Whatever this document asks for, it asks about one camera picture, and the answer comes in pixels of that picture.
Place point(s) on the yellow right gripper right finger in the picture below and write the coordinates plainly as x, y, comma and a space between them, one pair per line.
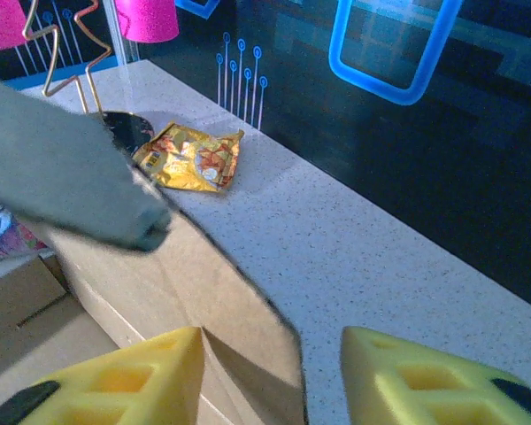
363, 380

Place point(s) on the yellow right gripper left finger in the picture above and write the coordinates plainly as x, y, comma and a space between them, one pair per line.
177, 398

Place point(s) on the brown cardboard box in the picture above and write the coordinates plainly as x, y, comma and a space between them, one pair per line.
159, 288

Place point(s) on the dark backdrop with blue graphics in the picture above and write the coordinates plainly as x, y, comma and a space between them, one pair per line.
425, 177

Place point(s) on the yellow snack bag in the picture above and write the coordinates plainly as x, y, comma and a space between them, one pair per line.
190, 159

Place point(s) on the purple snack bag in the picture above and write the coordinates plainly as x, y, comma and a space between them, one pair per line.
0, 230

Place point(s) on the pink glitter lampshade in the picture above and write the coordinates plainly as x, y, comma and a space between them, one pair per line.
148, 20
0, 22

